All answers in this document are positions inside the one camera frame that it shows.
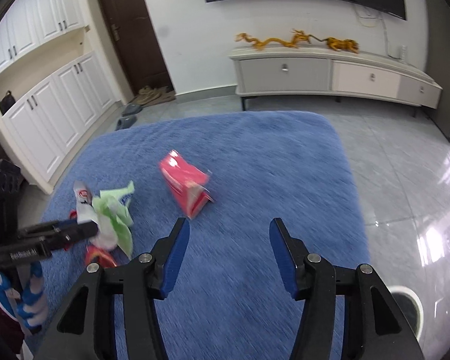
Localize dark brown door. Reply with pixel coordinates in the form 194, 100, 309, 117
94, 0, 175, 102

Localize black bag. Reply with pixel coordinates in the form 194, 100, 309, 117
0, 91, 16, 115

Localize white wrapper with red print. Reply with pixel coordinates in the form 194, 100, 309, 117
72, 181, 100, 229

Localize white built-in cabinet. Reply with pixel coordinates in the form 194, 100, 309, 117
0, 0, 117, 196

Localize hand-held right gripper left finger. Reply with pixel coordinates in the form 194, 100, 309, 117
41, 217, 191, 360

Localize grey white television cabinet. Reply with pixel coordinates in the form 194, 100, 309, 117
229, 43, 444, 119

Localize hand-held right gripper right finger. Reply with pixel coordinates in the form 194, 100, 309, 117
269, 217, 426, 360

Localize golden tiger figurine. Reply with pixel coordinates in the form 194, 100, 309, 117
324, 37, 361, 55

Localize beige doormat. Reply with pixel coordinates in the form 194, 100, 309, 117
129, 86, 176, 106

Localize white round trash bin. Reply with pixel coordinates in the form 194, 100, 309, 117
388, 285, 424, 347

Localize green wrapper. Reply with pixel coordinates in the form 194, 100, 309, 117
92, 181, 136, 259

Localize blue fluffy blanket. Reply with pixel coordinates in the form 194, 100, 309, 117
24, 110, 372, 360

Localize golden dragon figurine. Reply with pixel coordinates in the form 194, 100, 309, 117
235, 29, 325, 51

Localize red orange wrapper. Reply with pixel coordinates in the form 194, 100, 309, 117
84, 244, 118, 269

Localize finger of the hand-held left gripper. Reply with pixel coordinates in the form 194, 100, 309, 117
18, 221, 76, 238
47, 220, 99, 251

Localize red snack packet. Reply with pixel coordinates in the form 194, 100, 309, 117
158, 150, 215, 220

